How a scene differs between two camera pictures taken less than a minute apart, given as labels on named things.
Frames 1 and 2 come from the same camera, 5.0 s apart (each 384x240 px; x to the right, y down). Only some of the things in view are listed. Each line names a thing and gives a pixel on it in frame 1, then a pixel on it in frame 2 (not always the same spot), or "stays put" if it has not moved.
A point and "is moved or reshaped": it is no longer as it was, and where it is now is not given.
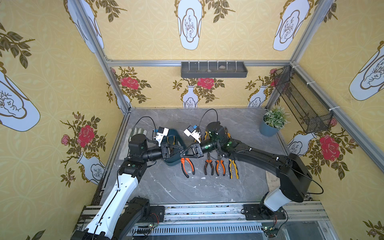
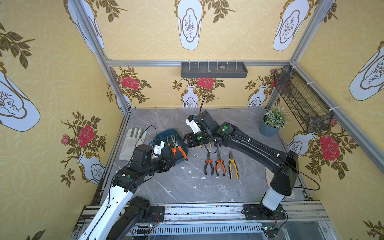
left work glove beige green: (125, 151) stays put
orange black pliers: (217, 166) stays put
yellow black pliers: (230, 169) stays put
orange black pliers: (208, 161) stays put
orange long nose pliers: (183, 165) is moved or reshaped
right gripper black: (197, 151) -> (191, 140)
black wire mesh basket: (313, 115) stays put
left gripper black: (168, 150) -> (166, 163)
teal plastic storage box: (174, 137) stays put
